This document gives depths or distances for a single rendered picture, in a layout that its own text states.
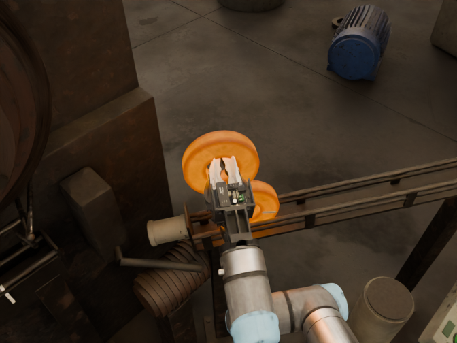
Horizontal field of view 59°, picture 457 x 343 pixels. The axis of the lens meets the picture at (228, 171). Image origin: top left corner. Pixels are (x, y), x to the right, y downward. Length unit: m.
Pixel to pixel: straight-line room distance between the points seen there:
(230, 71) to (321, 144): 0.82
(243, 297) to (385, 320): 0.50
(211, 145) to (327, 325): 0.37
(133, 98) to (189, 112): 1.34
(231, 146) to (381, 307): 0.56
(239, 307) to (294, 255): 1.07
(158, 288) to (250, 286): 0.43
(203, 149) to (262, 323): 0.33
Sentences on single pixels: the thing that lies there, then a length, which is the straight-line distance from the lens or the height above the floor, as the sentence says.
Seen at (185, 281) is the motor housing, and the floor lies 0.51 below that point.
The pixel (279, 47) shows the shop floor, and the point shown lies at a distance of 2.88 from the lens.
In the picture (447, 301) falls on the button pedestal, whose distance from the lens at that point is 1.06.
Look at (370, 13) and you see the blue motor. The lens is 2.64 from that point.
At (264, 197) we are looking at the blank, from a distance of 0.89.
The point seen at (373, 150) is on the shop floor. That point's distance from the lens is 2.20.
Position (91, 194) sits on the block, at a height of 0.80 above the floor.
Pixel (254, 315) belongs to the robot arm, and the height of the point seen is 0.85.
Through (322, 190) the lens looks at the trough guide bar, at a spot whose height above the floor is 0.69.
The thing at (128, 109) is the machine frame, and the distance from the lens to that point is 0.95.
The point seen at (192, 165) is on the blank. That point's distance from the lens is 0.78.
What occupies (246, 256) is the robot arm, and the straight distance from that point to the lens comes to 0.67.
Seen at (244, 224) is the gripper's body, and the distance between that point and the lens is 0.70.
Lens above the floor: 1.45
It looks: 48 degrees down
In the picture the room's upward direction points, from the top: straight up
